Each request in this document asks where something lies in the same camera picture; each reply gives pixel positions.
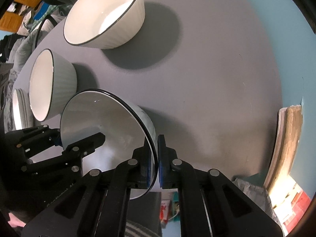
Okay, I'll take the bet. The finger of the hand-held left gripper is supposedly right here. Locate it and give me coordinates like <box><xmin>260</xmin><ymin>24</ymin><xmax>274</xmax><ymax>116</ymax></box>
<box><xmin>21</xmin><ymin>132</ymin><xmax>106</xmax><ymax>178</ymax></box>
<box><xmin>5</xmin><ymin>125</ymin><xmax>61</xmax><ymax>161</ymax></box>

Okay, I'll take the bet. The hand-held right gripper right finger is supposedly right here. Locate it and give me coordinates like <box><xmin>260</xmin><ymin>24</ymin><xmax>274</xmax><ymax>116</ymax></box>
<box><xmin>157</xmin><ymin>134</ymin><xmax>283</xmax><ymax>237</ymax></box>

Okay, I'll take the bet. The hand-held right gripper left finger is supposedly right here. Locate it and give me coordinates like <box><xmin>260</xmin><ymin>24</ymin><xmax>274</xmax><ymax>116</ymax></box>
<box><xmin>21</xmin><ymin>147</ymin><xmax>152</xmax><ymax>237</ymax></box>

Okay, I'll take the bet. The white ribbed bowl dark rim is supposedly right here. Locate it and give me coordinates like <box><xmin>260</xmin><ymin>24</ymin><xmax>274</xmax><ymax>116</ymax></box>
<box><xmin>60</xmin><ymin>89</ymin><xmax>158</xmax><ymax>200</ymax></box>
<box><xmin>29</xmin><ymin>49</ymin><xmax>78</xmax><ymax>122</ymax></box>
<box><xmin>64</xmin><ymin>0</ymin><xmax>145</xmax><ymax>50</ymax></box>

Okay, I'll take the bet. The person's left hand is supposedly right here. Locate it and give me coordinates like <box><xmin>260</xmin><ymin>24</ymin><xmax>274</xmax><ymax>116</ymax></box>
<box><xmin>8</xmin><ymin>213</ymin><xmax>25</xmax><ymax>228</ymax></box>

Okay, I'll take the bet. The person's dark trouser leg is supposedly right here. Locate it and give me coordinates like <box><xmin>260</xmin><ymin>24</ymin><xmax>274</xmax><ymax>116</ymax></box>
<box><xmin>128</xmin><ymin>191</ymin><xmax>162</xmax><ymax>228</ymax></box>

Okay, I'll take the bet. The red white packet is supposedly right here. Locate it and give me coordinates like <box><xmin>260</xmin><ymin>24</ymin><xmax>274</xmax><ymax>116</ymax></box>
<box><xmin>161</xmin><ymin>201</ymin><xmax>171</xmax><ymax>225</ymax></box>

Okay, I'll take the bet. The person's striped fleece garment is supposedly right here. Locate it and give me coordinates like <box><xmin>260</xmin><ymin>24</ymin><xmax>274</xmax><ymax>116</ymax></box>
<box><xmin>126</xmin><ymin>221</ymin><xmax>161</xmax><ymax>237</ymax></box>

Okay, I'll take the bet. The grey quilted duvet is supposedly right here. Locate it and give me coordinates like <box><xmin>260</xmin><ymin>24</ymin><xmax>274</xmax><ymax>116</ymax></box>
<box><xmin>8</xmin><ymin>27</ymin><xmax>50</xmax><ymax>84</ymax></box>

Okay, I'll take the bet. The black clothes pile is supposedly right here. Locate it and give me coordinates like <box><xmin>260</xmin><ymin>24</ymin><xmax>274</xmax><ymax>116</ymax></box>
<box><xmin>0</xmin><ymin>33</ymin><xmax>20</xmax><ymax>62</ymax></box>

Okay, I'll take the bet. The grey plastic bag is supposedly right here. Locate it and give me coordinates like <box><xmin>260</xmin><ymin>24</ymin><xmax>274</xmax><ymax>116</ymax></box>
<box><xmin>233</xmin><ymin>176</ymin><xmax>276</xmax><ymax>218</ymax></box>

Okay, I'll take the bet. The beige jacket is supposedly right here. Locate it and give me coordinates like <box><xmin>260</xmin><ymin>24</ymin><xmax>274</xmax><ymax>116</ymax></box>
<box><xmin>17</xmin><ymin>10</ymin><xmax>40</xmax><ymax>35</ymax></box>

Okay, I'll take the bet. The wooden louvred wardrobe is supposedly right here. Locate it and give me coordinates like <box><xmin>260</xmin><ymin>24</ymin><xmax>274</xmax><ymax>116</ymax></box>
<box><xmin>0</xmin><ymin>0</ymin><xmax>42</xmax><ymax>32</ymax></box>

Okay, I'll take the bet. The blue cardboard box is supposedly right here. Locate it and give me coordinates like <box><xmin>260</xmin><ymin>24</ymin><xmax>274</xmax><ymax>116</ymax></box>
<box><xmin>33</xmin><ymin>1</ymin><xmax>48</xmax><ymax>20</ymax></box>

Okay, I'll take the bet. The wooden board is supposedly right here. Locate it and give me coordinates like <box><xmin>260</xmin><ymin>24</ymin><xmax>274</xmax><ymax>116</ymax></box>
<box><xmin>264</xmin><ymin>106</ymin><xmax>304</xmax><ymax>190</ymax></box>

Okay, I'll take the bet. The red box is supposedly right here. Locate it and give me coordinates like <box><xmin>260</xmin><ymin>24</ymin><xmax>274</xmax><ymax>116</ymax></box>
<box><xmin>281</xmin><ymin>185</ymin><xmax>312</xmax><ymax>230</ymax></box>

